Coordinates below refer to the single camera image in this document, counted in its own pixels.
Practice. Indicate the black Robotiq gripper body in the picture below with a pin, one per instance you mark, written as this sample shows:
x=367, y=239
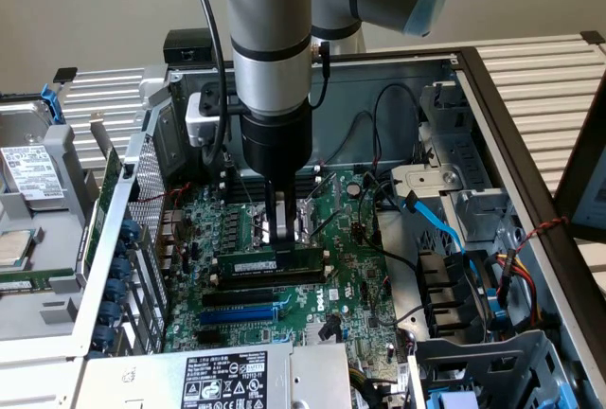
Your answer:
x=277, y=144

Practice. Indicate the green RAM stick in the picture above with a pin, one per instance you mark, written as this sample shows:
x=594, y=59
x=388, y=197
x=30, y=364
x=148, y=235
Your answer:
x=246, y=266
x=42, y=279

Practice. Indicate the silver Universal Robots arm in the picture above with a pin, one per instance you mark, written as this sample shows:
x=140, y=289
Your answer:
x=270, y=25

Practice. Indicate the black RAM slot white latches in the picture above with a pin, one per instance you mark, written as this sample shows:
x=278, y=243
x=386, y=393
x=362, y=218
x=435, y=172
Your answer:
x=258, y=177
x=214, y=279
x=258, y=190

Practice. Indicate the green RAM module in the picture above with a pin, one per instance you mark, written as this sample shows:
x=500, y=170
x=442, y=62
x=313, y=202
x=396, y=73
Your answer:
x=326, y=254

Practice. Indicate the CPU socket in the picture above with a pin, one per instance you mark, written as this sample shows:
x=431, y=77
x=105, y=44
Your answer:
x=303, y=229

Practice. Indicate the thin metal locking lever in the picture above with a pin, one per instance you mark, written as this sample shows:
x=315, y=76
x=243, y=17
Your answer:
x=258, y=226
x=228, y=159
x=326, y=225

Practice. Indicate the long black expansion slot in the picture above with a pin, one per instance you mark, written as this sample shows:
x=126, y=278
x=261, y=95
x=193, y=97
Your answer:
x=237, y=297

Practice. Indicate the green Dell motherboard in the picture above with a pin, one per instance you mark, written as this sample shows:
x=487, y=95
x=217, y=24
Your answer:
x=350, y=248

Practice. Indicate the blue expansion slot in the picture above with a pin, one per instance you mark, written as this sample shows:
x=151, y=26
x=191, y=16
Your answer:
x=237, y=315

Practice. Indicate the small silver heatsink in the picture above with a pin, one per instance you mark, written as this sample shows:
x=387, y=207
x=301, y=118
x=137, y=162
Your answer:
x=315, y=333

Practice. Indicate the silver coin battery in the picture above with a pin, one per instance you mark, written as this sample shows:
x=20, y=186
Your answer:
x=353, y=188

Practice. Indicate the open grey PC case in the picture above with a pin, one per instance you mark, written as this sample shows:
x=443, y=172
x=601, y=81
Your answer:
x=355, y=82

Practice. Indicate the short black expansion slot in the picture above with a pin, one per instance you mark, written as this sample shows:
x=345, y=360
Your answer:
x=208, y=338

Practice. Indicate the silver rear port stack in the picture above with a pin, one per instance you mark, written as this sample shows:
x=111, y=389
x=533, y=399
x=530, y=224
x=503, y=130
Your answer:
x=169, y=234

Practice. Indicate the black box device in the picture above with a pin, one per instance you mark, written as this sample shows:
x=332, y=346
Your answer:
x=184, y=42

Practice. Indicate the silver disk bay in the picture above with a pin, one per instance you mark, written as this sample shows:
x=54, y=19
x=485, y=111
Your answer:
x=426, y=177

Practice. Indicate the blue card retention knob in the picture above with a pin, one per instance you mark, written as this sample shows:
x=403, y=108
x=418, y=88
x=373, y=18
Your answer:
x=101, y=334
x=110, y=310
x=120, y=267
x=130, y=230
x=115, y=289

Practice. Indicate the black fan shroud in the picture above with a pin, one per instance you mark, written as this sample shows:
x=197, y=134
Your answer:
x=440, y=295

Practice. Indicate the green graphics card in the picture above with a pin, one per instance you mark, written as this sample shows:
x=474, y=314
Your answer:
x=110, y=177

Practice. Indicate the silver power supply with label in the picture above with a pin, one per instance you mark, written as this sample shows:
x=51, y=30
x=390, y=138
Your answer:
x=142, y=380

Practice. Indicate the grey parts rack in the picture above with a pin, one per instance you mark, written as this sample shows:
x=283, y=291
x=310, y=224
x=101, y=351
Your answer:
x=61, y=144

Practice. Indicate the blue plastic latch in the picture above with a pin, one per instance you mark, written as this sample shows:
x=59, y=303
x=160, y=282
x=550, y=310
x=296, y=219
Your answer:
x=497, y=309

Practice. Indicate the blue disk caddy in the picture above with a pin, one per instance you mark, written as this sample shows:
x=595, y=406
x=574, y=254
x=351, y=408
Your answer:
x=49, y=101

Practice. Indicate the grey perforated disk bay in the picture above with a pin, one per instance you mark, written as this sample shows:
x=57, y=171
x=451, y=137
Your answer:
x=497, y=357

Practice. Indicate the silver hard disk with label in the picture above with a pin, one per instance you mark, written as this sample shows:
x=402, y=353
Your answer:
x=28, y=177

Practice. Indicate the silver CPU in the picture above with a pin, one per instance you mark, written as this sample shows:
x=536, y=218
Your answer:
x=14, y=248

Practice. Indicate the black framed monitor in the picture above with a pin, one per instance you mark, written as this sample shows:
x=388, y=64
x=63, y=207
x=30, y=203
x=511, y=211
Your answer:
x=592, y=191

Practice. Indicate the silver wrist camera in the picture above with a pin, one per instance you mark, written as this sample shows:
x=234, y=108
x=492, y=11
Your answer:
x=196, y=120

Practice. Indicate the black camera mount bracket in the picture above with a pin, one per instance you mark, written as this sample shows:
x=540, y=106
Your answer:
x=208, y=92

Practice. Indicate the blue plastic drive rail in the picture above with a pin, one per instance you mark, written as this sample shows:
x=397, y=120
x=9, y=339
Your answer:
x=450, y=402

